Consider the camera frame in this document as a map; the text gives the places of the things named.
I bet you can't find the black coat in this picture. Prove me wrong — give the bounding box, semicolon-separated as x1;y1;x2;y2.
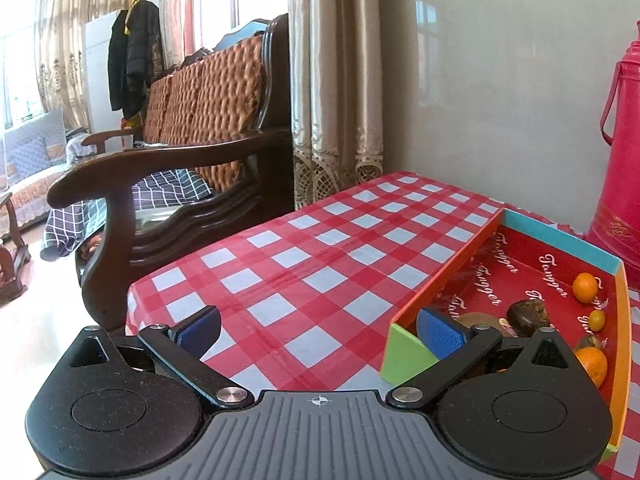
107;0;164;120

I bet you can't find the wooden armchair with woven back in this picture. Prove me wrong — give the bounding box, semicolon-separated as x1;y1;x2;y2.
47;12;297;332

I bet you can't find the blue plaid seat cushion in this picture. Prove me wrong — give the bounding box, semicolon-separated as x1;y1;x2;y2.
41;169;215;262

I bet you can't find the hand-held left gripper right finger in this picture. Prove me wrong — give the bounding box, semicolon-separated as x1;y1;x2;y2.
386;305;571;408

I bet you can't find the beige lace-hem curtain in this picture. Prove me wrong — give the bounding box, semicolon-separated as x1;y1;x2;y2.
287;0;387;211

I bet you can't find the gold sheer curtain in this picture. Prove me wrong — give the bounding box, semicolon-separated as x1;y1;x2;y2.
31;0;92;131

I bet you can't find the red thermos flask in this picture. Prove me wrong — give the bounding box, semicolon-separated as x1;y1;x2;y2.
584;40;640;292

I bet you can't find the large orange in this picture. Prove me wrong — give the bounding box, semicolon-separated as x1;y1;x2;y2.
572;272;599;304

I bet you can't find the colourful cardboard box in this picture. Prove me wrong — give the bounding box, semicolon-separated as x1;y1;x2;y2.
380;206;630;461

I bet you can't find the red white checked tablecloth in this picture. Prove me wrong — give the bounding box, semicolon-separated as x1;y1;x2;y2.
125;170;640;480

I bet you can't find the white cabinet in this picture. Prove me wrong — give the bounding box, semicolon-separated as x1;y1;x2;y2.
82;10;126;136

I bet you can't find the brown kiwi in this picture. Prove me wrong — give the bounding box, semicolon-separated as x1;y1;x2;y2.
452;311;510;337

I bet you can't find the grey cushioned sofa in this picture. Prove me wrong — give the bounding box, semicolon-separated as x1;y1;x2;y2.
0;107;93;242

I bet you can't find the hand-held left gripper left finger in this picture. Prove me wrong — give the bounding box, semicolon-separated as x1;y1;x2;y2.
67;305;254;409

